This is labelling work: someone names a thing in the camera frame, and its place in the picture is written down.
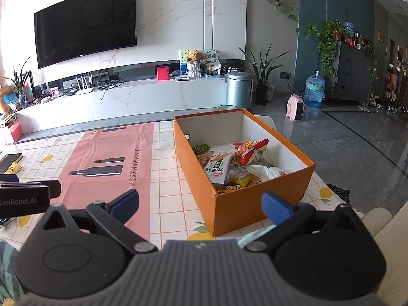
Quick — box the trailing vine plant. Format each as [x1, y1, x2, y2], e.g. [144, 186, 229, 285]
[306, 19, 346, 86]

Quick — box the red storage box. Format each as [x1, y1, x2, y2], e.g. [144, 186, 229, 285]
[5, 123, 22, 143]

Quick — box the black flat box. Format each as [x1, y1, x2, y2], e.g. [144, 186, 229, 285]
[0, 153, 24, 173]

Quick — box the white green snack packet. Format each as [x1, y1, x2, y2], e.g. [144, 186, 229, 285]
[204, 149, 238, 185]

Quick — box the black bag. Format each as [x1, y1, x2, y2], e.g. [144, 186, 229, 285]
[327, 183, 351, 203]

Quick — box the white router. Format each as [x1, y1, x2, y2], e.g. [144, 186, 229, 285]
[76, 74, 94, 95]

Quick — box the long-leaf potted plant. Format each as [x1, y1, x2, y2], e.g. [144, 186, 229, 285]
[237, 41, 292, 106]

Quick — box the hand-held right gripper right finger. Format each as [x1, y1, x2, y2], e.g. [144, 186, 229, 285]
[246, 191, 367, 252]

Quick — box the light blue cloth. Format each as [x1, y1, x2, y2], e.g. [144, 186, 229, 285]
[237, 225, 275, 249]

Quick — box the picture card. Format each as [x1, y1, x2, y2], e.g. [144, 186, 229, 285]
[179, 49, 192, 72]

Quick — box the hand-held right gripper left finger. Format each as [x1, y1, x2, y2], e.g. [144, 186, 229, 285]
[32, 189, 158, 254]

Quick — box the blue water bottle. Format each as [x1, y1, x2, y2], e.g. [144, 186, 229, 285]
[304, 70, 326, 109]

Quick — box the silver trash can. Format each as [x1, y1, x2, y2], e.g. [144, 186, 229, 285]
[226, 71, 254, 109]

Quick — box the teddy bear in white pot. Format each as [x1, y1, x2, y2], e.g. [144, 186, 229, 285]
[186, 49, 203, 79]

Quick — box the teal patterned cloth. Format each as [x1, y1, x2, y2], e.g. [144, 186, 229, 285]
[0, 239, 26, 300]

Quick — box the round decorated fan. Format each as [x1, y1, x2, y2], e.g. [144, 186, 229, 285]
[201, 48, 221, 71]

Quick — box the pink space heater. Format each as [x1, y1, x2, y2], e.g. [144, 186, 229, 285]
[286, 94, 305, 122]

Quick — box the orange cardboard box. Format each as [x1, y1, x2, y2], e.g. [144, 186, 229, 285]
[173, 108, 316, 237]

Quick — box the black cable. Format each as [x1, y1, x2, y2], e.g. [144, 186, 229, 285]
[97, 80, 126, 91]

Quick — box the orange vase with dried flowers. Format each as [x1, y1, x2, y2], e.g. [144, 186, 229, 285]
[0, 84, 13, 115]

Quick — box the white marble tv cabinet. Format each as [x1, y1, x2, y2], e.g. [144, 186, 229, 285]
[0, 75, 249, 141]

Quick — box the green plant in glass vase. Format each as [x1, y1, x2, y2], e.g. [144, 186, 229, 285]
[5, 56, 32, 109]

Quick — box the dark grey dresser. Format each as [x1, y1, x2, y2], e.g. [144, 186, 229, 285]
[330, 41, 377, 104]

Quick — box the black flat television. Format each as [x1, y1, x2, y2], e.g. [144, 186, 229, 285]
[34, 0, 138, 70]

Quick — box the beige cushion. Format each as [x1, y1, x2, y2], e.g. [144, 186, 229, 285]
[363, 207, 408, 306]

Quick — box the red fries snack packet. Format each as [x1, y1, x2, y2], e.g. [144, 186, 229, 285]
[233, 138, 270, 166]

